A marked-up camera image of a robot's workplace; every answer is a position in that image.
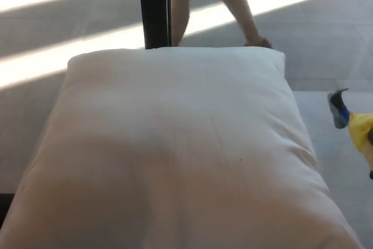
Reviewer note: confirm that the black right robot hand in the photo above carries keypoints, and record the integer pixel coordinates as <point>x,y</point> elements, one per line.
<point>371,136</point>

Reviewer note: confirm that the yellow cloth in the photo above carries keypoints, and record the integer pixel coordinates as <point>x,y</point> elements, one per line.
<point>360,128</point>

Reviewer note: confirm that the white pillow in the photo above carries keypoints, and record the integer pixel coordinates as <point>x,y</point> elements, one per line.
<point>175,150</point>

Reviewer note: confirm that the person in grey shorts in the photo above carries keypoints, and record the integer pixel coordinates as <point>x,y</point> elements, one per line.
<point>239,7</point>

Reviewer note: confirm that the black pillar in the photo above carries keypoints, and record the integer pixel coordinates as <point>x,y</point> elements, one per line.
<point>154,7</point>

